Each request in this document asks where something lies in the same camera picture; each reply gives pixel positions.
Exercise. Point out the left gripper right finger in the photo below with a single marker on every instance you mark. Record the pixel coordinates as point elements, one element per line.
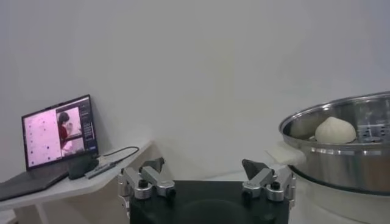
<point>259,179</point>

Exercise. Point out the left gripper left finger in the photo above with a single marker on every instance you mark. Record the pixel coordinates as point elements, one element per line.
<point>152,179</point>

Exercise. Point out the white steamed baozi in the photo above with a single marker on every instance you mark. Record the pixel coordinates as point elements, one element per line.
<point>335,131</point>

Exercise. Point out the stainless steel steamer basket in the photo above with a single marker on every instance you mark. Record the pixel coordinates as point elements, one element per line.
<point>335,170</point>

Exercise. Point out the cream electric cooker pot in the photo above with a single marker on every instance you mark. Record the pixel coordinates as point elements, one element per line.
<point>286,155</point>

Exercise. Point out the grey usb hub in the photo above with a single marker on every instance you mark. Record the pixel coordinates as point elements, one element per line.
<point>100,170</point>

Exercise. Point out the black computer mouse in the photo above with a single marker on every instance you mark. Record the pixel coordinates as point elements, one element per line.
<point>80,167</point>

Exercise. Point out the white side desk with mouse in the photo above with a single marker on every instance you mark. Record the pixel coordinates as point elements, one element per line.
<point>76,188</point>

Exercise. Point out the black laptop with pink screen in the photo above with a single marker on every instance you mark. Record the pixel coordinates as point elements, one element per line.
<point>45,137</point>

